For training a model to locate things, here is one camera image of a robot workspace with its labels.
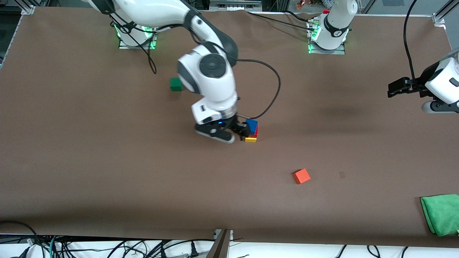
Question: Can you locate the brown table cover sheet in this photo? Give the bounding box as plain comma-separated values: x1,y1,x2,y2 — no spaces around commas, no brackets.
0,6,459,248

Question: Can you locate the orange cube block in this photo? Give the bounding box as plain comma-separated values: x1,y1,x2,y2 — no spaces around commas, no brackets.
292,168,311,185

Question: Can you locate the grey rack device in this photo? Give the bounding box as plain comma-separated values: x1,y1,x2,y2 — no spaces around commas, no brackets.
209,0,262,10

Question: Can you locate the green folded cloth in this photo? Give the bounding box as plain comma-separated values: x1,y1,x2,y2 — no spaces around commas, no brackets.
420,194,459,237

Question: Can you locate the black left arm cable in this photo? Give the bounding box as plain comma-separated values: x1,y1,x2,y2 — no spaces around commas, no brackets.
403,0,419,87

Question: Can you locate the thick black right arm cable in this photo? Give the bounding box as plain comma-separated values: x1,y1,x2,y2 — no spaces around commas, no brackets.
235,57,281,120

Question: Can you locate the aluminium frame profile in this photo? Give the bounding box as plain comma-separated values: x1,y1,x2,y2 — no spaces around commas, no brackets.
432,0,459,26

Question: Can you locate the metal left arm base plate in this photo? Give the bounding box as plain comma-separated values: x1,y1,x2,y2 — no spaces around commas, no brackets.
307,18,346,55

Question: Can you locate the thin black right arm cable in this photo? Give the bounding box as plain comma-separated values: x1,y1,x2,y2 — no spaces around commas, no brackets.
109,13,157,75

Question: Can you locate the long black table cable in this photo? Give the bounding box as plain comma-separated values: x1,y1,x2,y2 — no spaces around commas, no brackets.
246,11,316,32

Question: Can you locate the grey metal table bracket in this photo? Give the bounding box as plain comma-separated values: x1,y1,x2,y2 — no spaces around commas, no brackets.
206,229,234,258

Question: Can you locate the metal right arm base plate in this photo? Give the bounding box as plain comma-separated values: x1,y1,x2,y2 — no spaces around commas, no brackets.
118,22,158,50

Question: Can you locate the short black table cable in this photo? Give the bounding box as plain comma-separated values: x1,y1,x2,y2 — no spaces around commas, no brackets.
285,10,320,23

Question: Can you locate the black looped floor cable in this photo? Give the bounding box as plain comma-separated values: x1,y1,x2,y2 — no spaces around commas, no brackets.
0,220,38,245

